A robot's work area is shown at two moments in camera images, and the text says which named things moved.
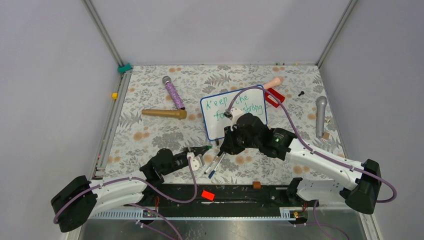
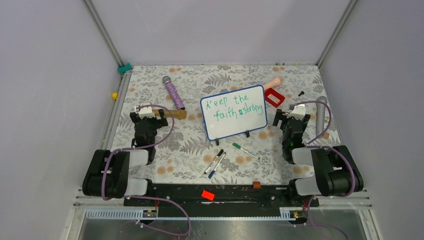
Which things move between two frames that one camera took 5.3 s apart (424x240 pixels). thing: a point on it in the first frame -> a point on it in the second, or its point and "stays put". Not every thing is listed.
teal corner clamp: (122, 69) stays put
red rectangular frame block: (280, 97) stays put
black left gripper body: (187, 150) -> (154, 122)
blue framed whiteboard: (214, 107) stays put
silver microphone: (321, 101) stays put
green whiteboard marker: (210, 165) -> (245, 150)
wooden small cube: (326, 135) stays put
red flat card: (207, 195) stays put
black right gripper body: (236, 139) -> (282, 116)
